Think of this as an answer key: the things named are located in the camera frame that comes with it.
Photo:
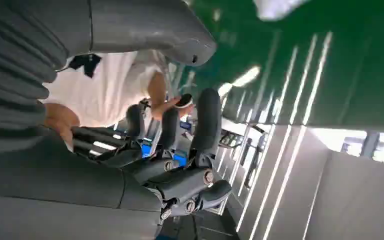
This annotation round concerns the white object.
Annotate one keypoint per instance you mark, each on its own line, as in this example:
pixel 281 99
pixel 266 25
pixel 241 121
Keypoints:
pixel 274 8

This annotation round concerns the grey pillar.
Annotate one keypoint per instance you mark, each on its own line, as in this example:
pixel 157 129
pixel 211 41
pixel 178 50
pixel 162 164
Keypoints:
pixel 369 144

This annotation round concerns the person's hand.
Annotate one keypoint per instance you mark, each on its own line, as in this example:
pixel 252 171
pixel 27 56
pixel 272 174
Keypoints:
pixel 61 121
pixel 161 109

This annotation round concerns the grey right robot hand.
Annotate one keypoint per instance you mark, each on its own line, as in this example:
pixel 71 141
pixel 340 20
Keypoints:
pixel 62 198

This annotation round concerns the ribbed grey right arm sleeve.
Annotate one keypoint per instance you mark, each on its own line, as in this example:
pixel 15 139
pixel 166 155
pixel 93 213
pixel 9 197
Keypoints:
pixel 10 66

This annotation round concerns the black and white round controller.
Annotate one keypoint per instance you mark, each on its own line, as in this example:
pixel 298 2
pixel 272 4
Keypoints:
pixel 183 100

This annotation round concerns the person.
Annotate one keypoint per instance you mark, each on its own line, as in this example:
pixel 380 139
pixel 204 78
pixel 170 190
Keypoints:
pixel 106 92

